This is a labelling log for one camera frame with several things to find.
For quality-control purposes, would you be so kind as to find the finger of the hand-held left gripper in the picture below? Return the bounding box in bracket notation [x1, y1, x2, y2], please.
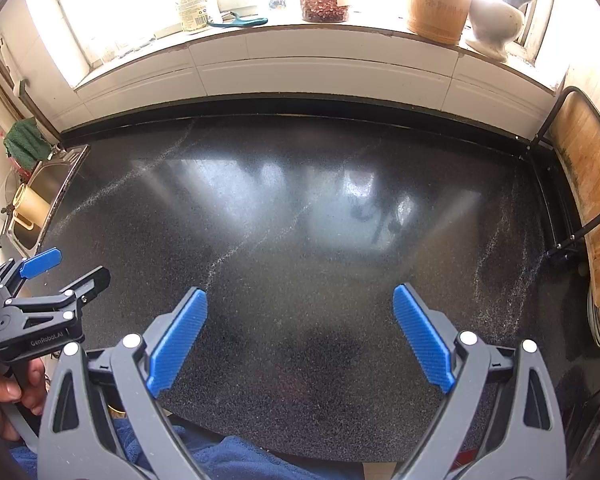
[0, 247, 63, 302]
[2, 266, 111, 322]

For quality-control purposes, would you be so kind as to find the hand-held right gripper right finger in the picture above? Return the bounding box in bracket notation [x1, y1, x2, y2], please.
[387, 282, 567, 480]

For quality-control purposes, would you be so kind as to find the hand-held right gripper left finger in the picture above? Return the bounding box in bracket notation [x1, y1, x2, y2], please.
[39, 286, 221, 480]

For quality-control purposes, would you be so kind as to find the person's left hand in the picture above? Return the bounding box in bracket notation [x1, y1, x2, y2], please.
[0, 357, 48, 443]

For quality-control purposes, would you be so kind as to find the yellow plastic cup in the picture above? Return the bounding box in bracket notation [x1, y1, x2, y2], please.
[11, 184, 51, 233]

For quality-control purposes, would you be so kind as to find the steel sink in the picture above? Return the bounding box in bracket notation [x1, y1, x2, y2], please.
[0, 144, 90, 256]

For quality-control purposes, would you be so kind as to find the green cloth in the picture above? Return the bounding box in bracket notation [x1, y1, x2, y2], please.
[4, 117, 48, 171]

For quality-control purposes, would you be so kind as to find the blue fleece clothing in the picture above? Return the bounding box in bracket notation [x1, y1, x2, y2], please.
[10, 417, 361, 480]

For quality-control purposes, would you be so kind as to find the black metal board rack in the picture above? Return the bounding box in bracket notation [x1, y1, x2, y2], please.
[530, 86, 600, 267]

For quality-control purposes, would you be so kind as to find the wooden cutting board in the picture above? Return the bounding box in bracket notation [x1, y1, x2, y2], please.
[550, 91, 600, 351]

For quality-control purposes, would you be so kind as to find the dish soap bottle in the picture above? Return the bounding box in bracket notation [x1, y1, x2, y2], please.
[176, 0, 211, 31]

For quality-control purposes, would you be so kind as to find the wooden utensil holder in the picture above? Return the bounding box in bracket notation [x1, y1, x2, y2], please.
[407, 0, 473, 45]

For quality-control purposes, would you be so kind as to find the jar of red beans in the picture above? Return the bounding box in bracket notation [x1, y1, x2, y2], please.
[300, 0, 352, 23]

